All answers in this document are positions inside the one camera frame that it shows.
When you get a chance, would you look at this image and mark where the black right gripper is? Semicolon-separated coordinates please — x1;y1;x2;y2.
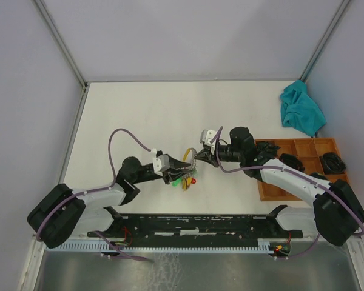
194;141;243;168

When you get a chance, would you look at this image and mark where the metal keyring with coloured keys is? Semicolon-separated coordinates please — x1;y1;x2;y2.
172;147;197;191

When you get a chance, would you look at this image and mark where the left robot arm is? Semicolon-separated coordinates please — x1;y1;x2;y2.
27;154;194;249

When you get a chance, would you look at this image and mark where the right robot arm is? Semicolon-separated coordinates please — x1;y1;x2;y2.
195;127;364;246

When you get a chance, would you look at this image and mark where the teal cloth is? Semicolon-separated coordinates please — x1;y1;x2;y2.
280;80;326;137

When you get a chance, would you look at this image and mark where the wooden compartment tray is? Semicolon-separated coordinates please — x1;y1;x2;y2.
255;138;349;202

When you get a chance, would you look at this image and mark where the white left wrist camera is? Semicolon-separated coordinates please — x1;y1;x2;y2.
150;148;170;176

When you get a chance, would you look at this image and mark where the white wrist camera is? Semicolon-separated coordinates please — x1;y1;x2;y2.
150;148;170;176
200;129;218;152

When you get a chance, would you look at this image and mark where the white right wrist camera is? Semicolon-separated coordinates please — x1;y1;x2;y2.
200;129;218;152

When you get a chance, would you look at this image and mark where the black cable coil left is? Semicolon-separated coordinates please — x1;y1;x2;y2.
256;141;280;157

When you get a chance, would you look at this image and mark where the black cable coil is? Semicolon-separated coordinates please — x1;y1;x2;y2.
256;141;280;157
278;153;306;173
321;151;347;175

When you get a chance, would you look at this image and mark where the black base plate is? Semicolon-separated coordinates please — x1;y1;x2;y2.
101;213;303;243

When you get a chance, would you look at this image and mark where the grey cable duct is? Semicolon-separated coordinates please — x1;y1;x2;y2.
46;239;283;255

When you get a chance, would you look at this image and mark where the black cable coil middle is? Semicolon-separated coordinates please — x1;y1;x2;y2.
278;153;306;173

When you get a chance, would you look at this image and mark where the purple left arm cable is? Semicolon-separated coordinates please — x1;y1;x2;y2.
36;128;157;243

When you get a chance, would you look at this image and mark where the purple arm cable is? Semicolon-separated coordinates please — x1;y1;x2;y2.
211;125;364;261
36;128;157;243

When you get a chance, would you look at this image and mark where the black cable coil right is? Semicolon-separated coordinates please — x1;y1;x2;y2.
321;151;347;175

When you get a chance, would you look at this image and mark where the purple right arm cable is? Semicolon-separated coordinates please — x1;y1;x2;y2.
211;125;364;261

